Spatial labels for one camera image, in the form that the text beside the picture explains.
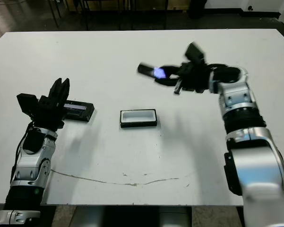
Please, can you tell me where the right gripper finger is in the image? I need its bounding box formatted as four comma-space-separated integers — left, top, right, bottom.
159, 64, 182, 74
154, 77, 180, 87

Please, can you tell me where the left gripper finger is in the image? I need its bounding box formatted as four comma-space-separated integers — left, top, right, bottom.
48, 77, 63, 100
59, 77, 71, 107

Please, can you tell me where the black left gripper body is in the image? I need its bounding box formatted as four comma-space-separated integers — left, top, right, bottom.
30, 94, 67, 130

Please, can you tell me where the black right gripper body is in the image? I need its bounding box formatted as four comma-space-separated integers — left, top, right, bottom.
173, 60, 213, 95

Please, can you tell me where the slim black camera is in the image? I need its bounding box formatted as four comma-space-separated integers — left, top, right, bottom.
137, 63, 168, 80

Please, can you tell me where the black box lid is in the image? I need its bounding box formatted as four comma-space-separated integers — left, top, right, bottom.
64, 100, 96, 124

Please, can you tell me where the black box base white insert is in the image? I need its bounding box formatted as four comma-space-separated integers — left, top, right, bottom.
119, 108, 158, 129

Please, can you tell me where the black waste bin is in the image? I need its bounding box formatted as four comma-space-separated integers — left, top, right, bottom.
188, 0, 207, 19

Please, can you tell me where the thin black metal leg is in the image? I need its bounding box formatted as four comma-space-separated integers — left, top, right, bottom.
49, 0, 60, 28

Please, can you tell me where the grey black robot torso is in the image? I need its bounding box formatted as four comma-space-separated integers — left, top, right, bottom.
68, 205, 192, 227

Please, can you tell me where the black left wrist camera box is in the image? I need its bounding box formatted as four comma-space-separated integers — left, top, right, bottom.
16, 93, 40, 117

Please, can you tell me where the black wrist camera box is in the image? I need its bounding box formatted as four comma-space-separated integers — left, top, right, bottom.
16, 93, 40, 117
185, 42, 207, 65

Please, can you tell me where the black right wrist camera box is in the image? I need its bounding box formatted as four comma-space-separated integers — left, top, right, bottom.
185, 42, 207, 65

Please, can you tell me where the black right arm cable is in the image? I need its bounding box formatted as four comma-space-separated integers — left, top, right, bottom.
207, 62, 231, 71

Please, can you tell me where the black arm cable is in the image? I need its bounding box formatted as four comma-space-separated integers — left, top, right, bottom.
10, 122, 35, 182
207, 62, 231, 71

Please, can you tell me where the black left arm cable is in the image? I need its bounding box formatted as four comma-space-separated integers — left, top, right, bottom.
10, 122, 35, 182

